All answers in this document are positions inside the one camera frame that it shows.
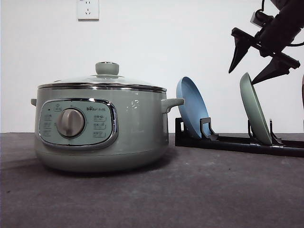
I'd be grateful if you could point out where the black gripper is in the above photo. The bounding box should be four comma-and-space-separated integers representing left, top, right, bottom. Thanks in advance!
228, 15, 300, 84

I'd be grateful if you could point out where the green plate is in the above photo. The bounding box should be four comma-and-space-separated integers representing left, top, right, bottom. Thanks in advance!
240, 72, 272, 146

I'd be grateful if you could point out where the glass pot lid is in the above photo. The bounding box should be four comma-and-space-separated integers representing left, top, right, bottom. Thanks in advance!
38, 61, 166, 92

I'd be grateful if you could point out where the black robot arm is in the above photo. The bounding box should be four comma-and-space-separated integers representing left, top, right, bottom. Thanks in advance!
229, 0, 304, 85

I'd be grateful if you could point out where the pink plate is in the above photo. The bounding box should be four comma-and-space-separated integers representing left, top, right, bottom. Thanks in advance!
302, 74, 304, 108

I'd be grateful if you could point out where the blue plate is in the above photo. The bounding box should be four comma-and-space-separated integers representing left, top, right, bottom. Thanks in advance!
176, 76, 210, 137

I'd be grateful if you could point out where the black plate rack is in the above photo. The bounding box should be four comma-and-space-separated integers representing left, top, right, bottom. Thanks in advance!
175, 117, 304, 158

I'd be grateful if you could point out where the green electric steamer pot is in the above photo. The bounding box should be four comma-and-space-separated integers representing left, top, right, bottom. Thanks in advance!
31, 87, 184, 173

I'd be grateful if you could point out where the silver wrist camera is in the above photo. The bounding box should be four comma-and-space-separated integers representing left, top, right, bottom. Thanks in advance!
250, 11, 273, 27

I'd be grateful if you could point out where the black camera cable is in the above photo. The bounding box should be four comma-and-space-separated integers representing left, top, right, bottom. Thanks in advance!
255, 0, 304, 46

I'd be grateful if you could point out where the left white wall socket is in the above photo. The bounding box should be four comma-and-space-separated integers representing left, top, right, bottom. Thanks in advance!
76, 0, 99, 23

